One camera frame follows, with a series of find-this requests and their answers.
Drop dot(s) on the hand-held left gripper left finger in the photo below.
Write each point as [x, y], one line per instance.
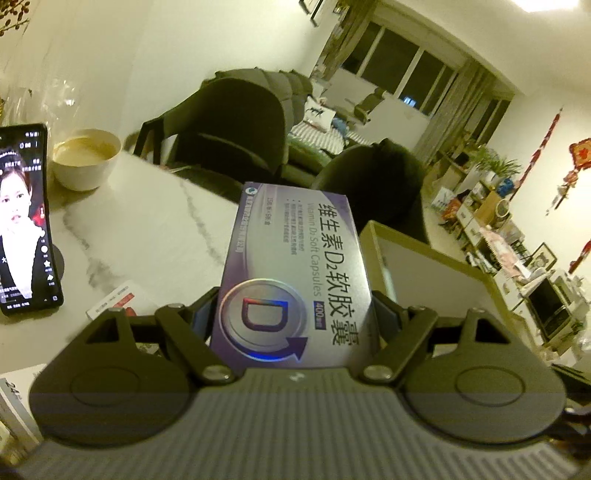
[203, 314]

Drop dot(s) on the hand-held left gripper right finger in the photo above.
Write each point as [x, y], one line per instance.
[385, 314]

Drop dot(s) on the beige cardboard storage box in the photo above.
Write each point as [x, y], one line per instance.
[438, 286]

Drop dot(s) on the white box red label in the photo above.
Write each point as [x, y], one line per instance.
[115, 300]

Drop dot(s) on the purple medicine box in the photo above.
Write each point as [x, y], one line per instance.
[295, 277]

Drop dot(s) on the white marble desktop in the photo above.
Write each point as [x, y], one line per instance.
[152, 230]

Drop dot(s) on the dark round-backed chair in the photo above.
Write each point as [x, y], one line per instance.
[369, 184]

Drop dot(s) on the cluttered low cabinet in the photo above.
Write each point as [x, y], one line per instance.
[485, 221]

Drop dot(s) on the black round phone stand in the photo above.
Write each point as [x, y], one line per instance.
[63, 267]

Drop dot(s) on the dark screen appliance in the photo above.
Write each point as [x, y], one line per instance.
[549, 309]

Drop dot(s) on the green potted plant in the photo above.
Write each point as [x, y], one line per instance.
[496, 164]

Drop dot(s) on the white bowl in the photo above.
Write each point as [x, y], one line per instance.
[83, 170]

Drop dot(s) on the striped blanket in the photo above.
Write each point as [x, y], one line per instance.
[318, 136]

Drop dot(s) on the black smartphone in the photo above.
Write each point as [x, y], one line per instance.
[27, 221]

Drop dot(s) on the white box grey print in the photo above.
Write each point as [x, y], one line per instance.
[18, 401]

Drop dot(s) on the grey office chair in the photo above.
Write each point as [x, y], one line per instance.
[369, 104]

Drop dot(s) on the dark armchair with legs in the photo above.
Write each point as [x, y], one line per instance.
[240, 106]

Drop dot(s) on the white printed pillow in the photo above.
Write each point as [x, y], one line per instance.
[318, 113]

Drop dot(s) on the grey patterned curtain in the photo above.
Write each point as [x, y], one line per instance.
[337, 55]
[461, 106]

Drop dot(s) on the large dark window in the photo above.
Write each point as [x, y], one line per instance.
[397, 55]

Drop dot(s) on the black framed pale picture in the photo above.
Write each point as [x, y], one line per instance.
[318, 9]

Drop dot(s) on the red knot wall decoration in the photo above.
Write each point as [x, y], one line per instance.
[579, 154]

